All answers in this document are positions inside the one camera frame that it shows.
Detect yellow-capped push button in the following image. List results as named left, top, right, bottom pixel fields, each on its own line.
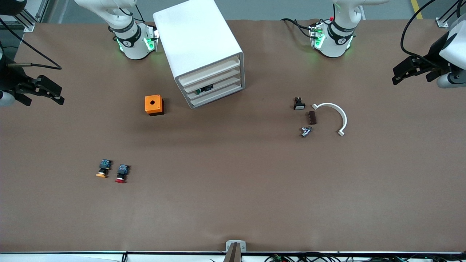
left=96, top=159, right=113, bottom=179

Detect red-capped push button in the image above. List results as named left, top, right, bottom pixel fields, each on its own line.
left=115, top=164, right=131, bottom=184

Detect white drawer cabinet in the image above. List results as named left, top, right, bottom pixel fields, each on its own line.
left=153, top=0, right=245, bottom=110

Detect orange box with hole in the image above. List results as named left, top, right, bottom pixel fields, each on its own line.
left=145, top=94, right=165, bottom=116

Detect brown table cover sheet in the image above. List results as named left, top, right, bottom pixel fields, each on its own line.
left=0, top=19, right=466, bottom=253

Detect aluminium frame profile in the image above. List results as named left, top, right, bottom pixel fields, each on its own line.
left=13, top=0, right=50, bottom=33
left=435, top=0, right=466, bottom=29

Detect white half-ring clamp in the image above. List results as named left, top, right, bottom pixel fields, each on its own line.
left=312, top=103, right=348, bottom=137

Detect black arm base cable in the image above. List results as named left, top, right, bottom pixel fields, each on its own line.
left=280, top=18, right=314, bottom=39

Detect white table edge rail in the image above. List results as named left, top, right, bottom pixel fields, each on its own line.
left=0, top=250, right=466, bottom=262

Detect black cable bundle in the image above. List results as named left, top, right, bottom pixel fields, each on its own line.
left=265, top=253, right=466, bottom=262

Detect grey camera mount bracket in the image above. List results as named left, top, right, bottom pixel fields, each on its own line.
left=225, top=240, right=246, bottom=262

